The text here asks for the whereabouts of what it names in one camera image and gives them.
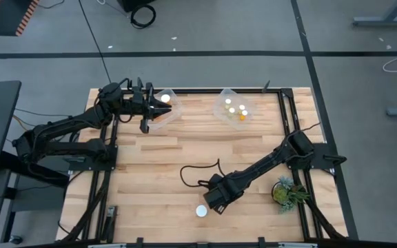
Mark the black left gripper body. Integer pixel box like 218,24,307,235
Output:
129,77,154,134

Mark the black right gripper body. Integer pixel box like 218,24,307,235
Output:
203,174,245,215

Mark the clear plastic bin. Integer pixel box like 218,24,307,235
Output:
213,87,256,131
139,88,185,131

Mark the potted green succulent plant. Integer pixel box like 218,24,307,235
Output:
271,176,312,214

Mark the black equipment box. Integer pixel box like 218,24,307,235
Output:
117,0,156,13

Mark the black stapler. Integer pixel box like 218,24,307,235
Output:
101,205,119,242

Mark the grey table base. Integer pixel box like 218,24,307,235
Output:
352,0,397,28

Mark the black aluminium table frame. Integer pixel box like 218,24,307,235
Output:
60,77,349,248

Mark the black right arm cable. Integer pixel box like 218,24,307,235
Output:
179,158,226,189

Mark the coiled black cable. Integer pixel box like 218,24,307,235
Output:
130,3,157,29

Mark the black desk base frame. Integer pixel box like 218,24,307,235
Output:
0,150,71,244

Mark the black orange-striped cable ramp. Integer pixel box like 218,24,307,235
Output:
0,0,40,37

